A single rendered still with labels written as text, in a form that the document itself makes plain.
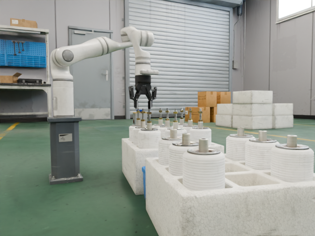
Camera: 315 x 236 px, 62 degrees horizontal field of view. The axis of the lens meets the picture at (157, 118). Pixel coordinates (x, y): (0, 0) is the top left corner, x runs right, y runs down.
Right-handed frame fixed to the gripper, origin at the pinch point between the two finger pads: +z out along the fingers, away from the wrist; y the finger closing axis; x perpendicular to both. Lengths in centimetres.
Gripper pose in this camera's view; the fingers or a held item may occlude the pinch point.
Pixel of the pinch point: (143, 106)
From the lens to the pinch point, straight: 123.5
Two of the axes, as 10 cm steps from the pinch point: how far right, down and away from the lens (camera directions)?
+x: 5.1, 0.4, -8.6
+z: 0.1, 10.0, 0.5
